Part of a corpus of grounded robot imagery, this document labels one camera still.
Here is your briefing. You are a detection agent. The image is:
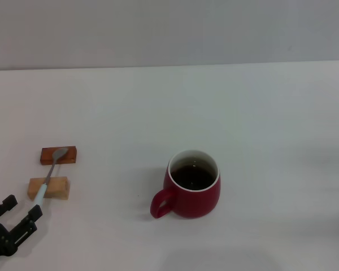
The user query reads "dark brown wooden block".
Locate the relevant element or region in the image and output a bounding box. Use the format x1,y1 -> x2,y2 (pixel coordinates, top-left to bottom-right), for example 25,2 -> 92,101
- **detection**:
39,145 -> 79,166

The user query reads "dark coffee liquid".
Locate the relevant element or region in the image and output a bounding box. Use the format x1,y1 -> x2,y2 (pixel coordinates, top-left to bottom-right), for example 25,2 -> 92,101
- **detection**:
170,165 -> 216,191

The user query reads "red ceramic cup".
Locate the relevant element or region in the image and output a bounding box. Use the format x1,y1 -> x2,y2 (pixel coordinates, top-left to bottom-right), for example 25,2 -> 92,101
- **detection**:
150,149 -> 222,220

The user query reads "light tan wooden block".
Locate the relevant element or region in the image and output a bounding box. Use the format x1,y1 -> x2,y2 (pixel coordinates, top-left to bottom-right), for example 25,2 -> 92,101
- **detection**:
27,176 -> 71,201

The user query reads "blue handled metal spoon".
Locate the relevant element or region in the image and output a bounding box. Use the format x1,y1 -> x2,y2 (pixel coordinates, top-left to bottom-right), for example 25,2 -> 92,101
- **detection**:
33,147 -> 69,208

